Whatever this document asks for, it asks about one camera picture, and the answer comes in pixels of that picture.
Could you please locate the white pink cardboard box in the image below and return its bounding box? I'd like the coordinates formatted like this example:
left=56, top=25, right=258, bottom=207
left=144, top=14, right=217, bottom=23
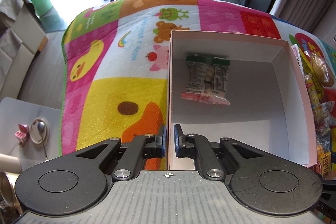
left=167, top=31, right=317, bottom=167

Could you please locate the beige cabinet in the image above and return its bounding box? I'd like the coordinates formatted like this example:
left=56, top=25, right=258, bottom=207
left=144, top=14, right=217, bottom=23
left=1, top=0, right=48, bottom=99

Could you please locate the metal spoon on dish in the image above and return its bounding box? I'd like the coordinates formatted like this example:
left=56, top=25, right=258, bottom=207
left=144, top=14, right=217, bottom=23
left=30, top=117, right=49, bottom=161

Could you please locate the green pink snack packet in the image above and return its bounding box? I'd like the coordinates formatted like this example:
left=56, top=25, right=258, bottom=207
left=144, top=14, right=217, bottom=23
left=181, top=54, right=230, bottom=105

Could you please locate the colourful cartoon play mat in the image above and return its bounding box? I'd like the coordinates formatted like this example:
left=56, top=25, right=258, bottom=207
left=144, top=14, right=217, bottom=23
left=61, top=0, right=335, bottom=170

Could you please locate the bread bun in wrapper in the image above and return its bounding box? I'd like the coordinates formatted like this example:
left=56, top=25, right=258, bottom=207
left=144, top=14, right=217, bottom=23
left=305, top=51, right=335, bottom=88

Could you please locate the pile of colourful snack packets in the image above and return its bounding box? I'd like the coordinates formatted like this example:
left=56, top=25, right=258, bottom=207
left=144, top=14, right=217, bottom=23
left=291, top=44, right=335, bottom=178

